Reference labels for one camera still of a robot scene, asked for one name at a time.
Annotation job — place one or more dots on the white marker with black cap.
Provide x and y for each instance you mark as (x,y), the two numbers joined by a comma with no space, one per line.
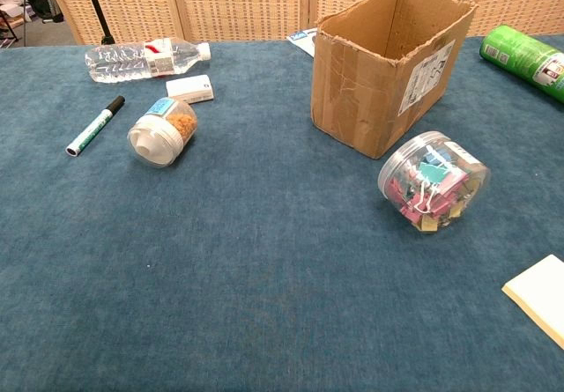
(94,126)

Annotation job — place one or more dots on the small white rectangular box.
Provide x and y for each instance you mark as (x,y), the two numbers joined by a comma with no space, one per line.
(189,89)

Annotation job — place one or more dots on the blue blister pack of hooks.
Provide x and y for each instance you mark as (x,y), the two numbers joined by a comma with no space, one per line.
(304,42)

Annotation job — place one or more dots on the yellow sticky note pad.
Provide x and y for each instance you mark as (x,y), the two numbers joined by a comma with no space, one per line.
(542,290)

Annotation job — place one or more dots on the black tripod stand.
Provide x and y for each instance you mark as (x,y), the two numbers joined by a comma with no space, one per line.
(94,2)

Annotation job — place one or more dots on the small clear jar orange contents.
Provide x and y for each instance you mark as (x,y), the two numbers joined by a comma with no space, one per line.
(154,138)

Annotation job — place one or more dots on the green cylindrical can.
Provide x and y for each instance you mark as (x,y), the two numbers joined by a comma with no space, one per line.
(520,55)

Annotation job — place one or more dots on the blue felt table cover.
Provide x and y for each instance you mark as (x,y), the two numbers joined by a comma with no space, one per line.
(247,255)

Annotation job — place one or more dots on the woven bamboo folding screen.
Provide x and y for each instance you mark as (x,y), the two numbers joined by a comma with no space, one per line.
(238,0)

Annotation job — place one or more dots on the clear plastic water bottle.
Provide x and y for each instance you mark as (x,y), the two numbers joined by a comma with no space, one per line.
(119,61)

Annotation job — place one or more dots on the open brown cardboard box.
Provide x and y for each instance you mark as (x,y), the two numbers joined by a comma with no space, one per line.
(352,92)

